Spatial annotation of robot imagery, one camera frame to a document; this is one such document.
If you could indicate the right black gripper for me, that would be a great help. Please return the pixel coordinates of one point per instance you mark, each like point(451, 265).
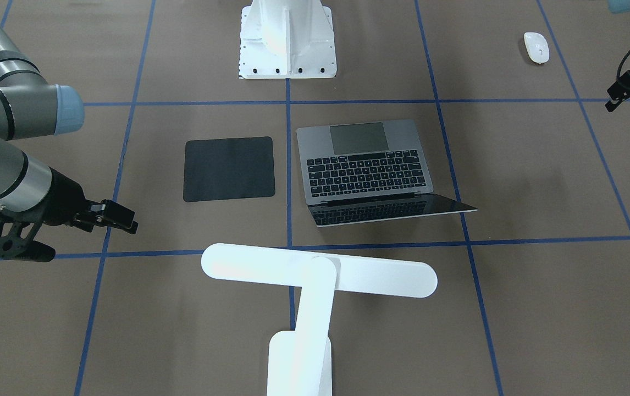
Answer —
point(67, 197)

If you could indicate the black mouse pad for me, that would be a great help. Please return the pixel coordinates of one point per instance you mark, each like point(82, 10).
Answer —
point(228, 169)

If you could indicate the grey laptop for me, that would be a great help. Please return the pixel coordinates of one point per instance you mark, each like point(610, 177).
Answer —
point(368, 172)

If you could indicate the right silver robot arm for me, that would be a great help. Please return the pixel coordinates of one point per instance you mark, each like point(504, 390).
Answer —
point(30, 190)

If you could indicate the white computer mouse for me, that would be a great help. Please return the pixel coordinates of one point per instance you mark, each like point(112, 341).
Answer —
point(537, 47)

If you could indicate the white desk lamp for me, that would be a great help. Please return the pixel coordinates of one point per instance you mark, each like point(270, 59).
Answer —
point(300, 361)

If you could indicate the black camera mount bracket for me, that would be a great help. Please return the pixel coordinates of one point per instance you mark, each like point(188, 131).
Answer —
point(18, 231)

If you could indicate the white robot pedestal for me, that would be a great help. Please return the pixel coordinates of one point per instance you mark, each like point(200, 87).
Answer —
point(287, 40)

